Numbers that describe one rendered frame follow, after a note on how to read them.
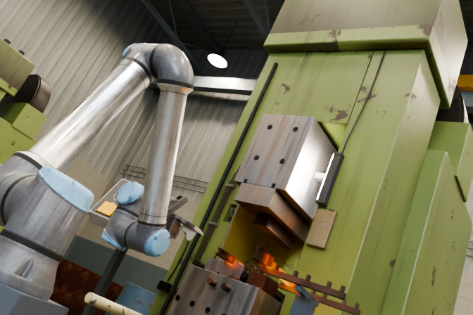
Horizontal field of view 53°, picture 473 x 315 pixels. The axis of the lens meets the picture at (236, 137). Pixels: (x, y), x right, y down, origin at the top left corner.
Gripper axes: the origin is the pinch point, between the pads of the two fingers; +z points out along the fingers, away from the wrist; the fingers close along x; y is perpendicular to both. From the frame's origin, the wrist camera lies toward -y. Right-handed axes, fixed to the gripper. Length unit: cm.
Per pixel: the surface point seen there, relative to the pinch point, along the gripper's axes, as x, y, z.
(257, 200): 0.4, -28.9, 33.0
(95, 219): -65, 6, 8
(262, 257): 38.3, 3.5, -3.9
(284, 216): 7, -30, 48
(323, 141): 13, -72, 49
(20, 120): -470, -108, 137
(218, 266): -5.3, 4.5, 33.0
